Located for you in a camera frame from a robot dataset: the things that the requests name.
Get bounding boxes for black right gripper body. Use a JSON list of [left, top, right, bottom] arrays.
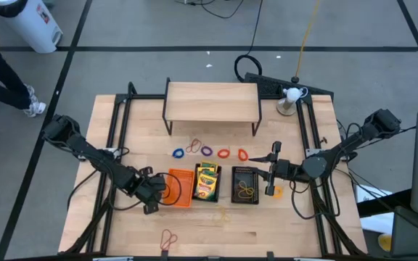
[[265, 141, 304, 196]]

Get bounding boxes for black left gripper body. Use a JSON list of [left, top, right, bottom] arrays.
[[128, 165, 167, 215]]

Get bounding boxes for yellow rubber band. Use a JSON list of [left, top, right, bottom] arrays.
[[216, 205, 231, 223], [237, 179, 255, 199]]

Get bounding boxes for black slotted plastic basket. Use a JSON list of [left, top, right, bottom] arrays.
[[193, 162, 223, 203], [230, 165, 260, 204]]

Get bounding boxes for red rubber band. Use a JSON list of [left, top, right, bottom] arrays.
[[185, 138, 202, 154], [160, 228, 179, 252]]

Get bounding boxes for orange slotted plastic basket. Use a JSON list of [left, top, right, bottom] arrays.
[[165, 168, 195, 208]]

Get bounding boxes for black mesh panel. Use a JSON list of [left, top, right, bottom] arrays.
[[244, 72, 335, 101]]

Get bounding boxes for wooden shelf riser black legs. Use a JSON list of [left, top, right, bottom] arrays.
[[162, 77, 263, 137]]

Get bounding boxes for white paper sheet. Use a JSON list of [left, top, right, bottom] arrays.
[[353, 184, 395, 235]]

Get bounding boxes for yellow floor object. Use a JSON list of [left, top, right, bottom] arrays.
[[377, 233, 393, 253]]

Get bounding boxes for white cylindrical bin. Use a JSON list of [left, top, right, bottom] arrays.
[[0, 0, 64, 54]]

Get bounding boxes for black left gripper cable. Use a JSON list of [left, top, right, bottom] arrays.
[[154, 172, 183, 207]]

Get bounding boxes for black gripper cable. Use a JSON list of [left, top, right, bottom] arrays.
[[290, 179, 340, 220], [154, 172, 183, 207]]

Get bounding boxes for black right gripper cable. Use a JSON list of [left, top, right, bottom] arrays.
[[290, 179, 340, 220]]

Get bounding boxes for black left arm base cable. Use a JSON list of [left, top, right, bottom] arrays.
[[66, 168, 101, 211]]

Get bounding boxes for black metal rig frame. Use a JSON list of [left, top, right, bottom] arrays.
[[58, 81, 368, 261]]

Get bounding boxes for black coiled floor cable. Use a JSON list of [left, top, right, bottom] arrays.
[[233, 0, 264, 83]]

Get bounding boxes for yellow hanging cable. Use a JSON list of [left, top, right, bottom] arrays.
[[291, 0, 321, 83]]

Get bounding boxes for thin black floor cable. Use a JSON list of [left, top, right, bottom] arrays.
[[174, 0, 246, 19]]

